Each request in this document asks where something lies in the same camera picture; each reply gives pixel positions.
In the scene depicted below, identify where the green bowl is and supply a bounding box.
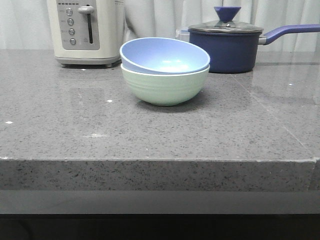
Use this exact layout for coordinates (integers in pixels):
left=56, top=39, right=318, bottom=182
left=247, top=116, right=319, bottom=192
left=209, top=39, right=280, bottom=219
left=120, top=64, right=210, bottom=106

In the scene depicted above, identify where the blue bowl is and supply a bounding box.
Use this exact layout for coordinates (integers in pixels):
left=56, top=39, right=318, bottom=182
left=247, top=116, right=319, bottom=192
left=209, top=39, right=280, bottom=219
left=119, top=37, right=210, bottom=75

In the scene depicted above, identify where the clear plastic container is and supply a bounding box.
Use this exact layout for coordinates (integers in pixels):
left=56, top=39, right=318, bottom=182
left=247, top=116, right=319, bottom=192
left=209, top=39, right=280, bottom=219
left=175, top=26, right=190, bottom=42

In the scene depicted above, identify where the dark blue saucepan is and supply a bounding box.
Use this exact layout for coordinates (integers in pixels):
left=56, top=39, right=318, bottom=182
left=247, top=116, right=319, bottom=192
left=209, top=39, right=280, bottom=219
left=188, top=24, right=320, bottom=74

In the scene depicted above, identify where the cream white toaster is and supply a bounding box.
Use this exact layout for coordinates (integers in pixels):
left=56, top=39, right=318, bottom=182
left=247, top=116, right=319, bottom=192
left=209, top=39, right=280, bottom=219
left=47, top=0, right=125, bottom=66

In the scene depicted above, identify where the glass pot lid blue knob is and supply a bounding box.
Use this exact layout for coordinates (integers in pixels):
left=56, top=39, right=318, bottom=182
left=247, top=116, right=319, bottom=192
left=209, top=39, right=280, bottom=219
left=188, top=6, right=264, bottom=34

